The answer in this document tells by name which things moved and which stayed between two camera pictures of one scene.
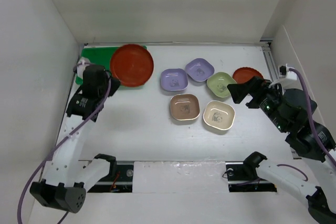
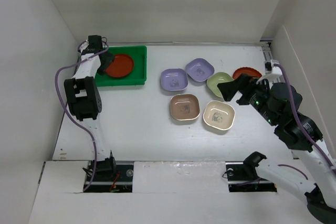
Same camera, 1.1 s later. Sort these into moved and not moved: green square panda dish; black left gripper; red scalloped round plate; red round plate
Moved: red round plate; black left gripper
Not moved: green square panda dish; red scalloped round plate
